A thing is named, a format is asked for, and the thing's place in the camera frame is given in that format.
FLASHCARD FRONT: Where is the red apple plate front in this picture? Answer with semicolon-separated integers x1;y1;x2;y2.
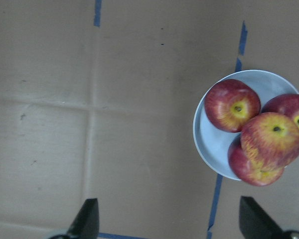
228;143;285;187

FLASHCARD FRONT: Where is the red apple plate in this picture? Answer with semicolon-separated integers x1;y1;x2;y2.
228;143;285;187
204;79;261;133
262;94;299;128

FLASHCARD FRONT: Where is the red apple plate left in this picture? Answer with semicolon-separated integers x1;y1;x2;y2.
204;79;261;133

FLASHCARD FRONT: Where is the red yellow apple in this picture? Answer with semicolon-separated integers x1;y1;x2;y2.
240;113;299;171

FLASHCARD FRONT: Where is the light blue plate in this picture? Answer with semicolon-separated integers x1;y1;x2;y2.
193;70;299;181

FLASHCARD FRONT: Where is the red apple plate right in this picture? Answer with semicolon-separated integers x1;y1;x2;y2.
262;94;299;128

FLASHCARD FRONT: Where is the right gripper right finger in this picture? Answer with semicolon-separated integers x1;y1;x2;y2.
239;196;299;239

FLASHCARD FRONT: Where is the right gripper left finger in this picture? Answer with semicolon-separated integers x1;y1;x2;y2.
48;198;100;239

